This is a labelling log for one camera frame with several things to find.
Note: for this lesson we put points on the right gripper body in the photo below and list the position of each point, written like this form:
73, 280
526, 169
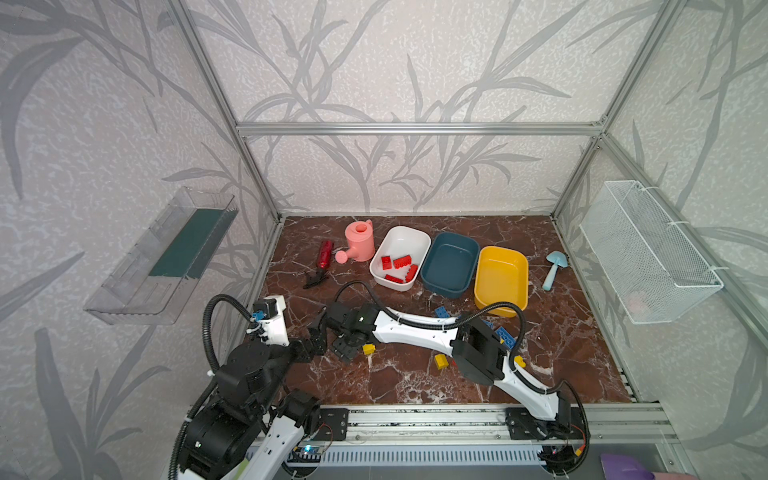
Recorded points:
335, 330

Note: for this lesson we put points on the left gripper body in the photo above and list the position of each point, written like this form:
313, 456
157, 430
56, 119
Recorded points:
302, 348

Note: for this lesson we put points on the blue lego by right arm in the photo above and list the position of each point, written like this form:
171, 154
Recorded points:
506, 339

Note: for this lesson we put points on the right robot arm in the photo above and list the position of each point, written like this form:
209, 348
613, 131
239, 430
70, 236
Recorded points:
475, 347

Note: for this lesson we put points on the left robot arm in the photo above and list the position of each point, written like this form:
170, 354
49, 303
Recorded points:
236, 406

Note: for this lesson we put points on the white rectangular bin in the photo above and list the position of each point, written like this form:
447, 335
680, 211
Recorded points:
398, 242

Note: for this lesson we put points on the pink watering can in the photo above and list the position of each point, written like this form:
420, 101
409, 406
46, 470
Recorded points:
360, 243

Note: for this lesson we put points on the yellow lego bottom centre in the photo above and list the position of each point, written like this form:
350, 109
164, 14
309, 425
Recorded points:
441, 362

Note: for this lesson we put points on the dark teal rectangular bin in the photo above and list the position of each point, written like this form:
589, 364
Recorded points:
450, 265

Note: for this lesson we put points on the yellow rectangular bin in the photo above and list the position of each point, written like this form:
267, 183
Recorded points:
502, 276

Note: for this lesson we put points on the light blue toy shovel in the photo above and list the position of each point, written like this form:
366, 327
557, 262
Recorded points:
558, 260

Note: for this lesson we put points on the purple object bottom right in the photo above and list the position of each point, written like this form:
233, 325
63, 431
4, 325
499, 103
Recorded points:
622, 467

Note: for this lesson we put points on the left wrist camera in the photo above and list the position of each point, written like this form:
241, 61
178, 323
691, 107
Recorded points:
268, 320

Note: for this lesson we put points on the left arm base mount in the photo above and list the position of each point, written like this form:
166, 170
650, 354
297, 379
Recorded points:
330, 424

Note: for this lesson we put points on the red handled tool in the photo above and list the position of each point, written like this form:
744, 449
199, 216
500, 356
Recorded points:
322, 265

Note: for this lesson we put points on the clear plastic wall shelf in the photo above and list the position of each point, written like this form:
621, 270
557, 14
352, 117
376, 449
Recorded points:
152, 284

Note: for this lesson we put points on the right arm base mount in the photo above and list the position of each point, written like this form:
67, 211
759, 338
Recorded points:
522, 425

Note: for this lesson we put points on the white wire mesh basket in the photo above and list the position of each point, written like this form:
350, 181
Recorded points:
655, 270

